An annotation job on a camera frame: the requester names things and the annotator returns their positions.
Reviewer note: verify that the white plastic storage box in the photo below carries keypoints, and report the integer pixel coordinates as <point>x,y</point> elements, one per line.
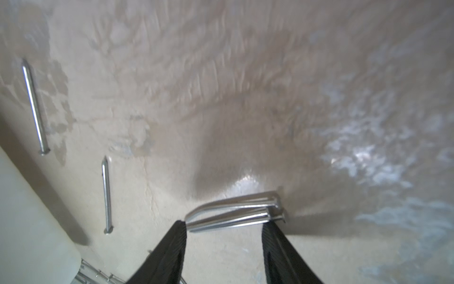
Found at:
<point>34,247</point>

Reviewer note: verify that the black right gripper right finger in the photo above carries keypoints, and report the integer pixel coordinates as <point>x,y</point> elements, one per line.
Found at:
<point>283,264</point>

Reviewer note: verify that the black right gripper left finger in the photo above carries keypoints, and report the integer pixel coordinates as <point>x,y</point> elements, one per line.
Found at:
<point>164,264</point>

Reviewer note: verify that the steel nail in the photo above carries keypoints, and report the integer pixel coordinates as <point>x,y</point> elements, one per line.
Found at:
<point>236,219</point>
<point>107,196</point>
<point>43,144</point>
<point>243,202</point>

